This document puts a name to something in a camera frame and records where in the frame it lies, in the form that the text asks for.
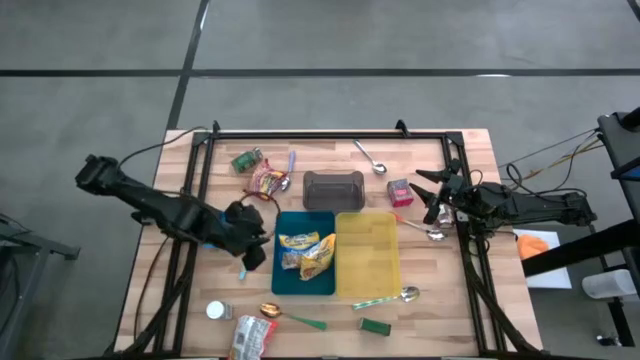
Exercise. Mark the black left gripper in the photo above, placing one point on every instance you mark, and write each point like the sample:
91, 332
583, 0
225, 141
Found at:
245, 225

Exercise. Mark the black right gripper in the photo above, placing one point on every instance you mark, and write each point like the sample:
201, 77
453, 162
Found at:
456, 192

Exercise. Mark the silver spice packet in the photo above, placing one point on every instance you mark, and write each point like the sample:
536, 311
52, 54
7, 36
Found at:
445, 217

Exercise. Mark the red spice tin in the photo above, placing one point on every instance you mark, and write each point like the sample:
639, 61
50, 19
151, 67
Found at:
400, 194

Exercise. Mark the yellow blue ramen pack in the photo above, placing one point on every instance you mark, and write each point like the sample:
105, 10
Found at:
299, 241

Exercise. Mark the yellow ramen noodle pack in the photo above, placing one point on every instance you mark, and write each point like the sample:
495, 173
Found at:
317, 260

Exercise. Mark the red ramen noodle pack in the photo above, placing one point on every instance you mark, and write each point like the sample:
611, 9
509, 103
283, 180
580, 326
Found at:
267, 181

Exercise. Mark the green spice jar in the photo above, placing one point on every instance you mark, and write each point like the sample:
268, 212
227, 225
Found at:
245, 161

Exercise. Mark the white red ramen pack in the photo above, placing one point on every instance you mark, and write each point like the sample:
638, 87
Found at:
250, 337

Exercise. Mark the dark grey translucent bin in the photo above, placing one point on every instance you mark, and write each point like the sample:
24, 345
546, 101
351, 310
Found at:
332, 192

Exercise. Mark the yellow translucent plastic bin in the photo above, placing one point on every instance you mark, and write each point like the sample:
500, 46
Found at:
367, 255

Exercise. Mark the green spice box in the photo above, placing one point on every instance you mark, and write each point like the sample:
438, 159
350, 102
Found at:
375, 327

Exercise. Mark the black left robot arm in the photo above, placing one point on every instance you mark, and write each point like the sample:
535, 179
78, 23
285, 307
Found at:
150, 200

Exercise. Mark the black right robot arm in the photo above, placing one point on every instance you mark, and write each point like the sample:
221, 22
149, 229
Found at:
540, 205

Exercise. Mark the teal blue plastic bin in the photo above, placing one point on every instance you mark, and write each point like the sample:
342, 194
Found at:
295, 222

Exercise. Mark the blue round bowl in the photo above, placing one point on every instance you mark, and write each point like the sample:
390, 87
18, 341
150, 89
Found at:
221, 218

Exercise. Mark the all-metal silver spoon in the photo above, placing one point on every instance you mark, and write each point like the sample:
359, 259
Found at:
380, 168

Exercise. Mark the orange object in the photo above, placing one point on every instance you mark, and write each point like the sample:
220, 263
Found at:
531, 246

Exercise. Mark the white paper sheet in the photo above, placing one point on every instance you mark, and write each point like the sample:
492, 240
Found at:
550, 277

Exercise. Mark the black equipment stand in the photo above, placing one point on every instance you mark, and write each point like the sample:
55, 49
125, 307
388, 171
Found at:
620, 145

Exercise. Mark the white plastic container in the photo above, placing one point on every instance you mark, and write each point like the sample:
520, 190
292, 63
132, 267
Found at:
607, 284

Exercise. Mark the grey side table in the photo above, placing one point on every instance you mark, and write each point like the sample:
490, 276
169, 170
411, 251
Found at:
30, 250

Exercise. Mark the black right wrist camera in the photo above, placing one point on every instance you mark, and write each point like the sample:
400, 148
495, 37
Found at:
455, 166

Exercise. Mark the black aluminium table frame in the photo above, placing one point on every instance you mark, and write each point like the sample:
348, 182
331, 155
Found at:
325, 135

